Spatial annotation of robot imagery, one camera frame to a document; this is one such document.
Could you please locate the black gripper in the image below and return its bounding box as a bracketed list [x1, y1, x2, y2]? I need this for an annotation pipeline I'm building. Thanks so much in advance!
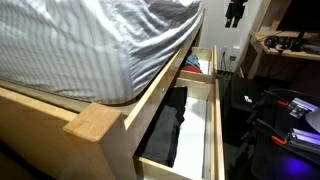
[225, 0, 248, 28]

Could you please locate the red shirt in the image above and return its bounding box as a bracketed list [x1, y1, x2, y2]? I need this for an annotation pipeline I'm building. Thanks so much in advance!
[182, 66, 202, 73]

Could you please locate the wooden right drawer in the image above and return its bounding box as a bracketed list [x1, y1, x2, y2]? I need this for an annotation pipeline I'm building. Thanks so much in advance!
[179, 47, 217, 83]

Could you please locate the wooden drawer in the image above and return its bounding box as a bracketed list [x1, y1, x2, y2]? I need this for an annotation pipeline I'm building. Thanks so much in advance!
[179, 47, 217, 83]
[134, 78, 225, 180]

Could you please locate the wooden left drawer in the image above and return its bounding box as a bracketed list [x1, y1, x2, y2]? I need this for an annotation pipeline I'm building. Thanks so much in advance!
[134, 78, 225, 180]

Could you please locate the wooden desk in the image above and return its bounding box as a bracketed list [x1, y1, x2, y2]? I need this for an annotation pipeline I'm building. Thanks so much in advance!
[235, 0, 320, 79]

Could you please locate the black monitor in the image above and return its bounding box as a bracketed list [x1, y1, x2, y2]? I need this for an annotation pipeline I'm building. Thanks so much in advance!
[277, 0, 320, 39]

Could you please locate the light blue garment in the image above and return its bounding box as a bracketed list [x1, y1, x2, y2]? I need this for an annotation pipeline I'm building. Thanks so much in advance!
[185, 54, 200, 68]

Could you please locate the black folded garment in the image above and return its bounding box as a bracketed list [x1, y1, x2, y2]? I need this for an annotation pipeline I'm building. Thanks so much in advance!
[165, 87, 188, 167]

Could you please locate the grey striped mattress sheet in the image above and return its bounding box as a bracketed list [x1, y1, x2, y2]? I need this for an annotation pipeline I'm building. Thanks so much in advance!
[0, 0, 202, 104]

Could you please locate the grey folded garment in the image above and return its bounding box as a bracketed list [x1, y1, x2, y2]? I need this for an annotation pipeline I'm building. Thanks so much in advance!
[141, 106, 180, 167]

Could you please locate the white wall outlet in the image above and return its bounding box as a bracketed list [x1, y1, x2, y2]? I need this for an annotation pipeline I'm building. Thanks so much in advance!
[229, 46, 240, 61]

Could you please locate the orange handled clamp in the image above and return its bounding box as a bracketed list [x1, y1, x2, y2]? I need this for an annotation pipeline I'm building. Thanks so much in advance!
[256, 119, 287, 146]

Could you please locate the silver aluminium rail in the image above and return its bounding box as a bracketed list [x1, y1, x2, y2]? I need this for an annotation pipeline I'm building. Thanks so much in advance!
[288, 128, 320, 154]

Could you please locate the wooden bed frame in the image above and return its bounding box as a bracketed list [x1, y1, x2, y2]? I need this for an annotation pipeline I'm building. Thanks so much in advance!
[0, 17, 203, 180]

